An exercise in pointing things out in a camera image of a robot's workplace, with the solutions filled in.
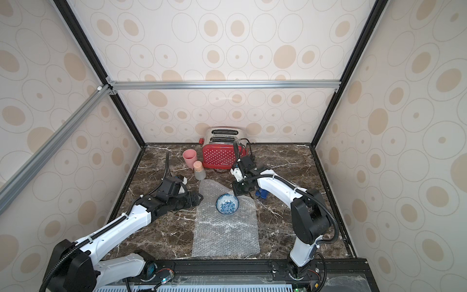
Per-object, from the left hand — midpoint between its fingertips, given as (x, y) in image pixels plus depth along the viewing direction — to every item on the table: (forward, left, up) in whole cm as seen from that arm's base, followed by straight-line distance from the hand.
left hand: (202, 198), depth 82 cm
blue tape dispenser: (+8, -29, -9) cm, 31 cm away
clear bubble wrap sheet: (-12, -6, -12) cm, 18 cm away
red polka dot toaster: (+28, -6, +5) cm, 29 cm away
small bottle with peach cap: (+19, +5, -7) cm, 20 cm away
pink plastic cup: (+29, +11, -5) cm, 31 cm away
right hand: (+6, -18, -3) cm, 19 cm away
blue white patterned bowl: (+3, -11, -11) cm, 16 cm away
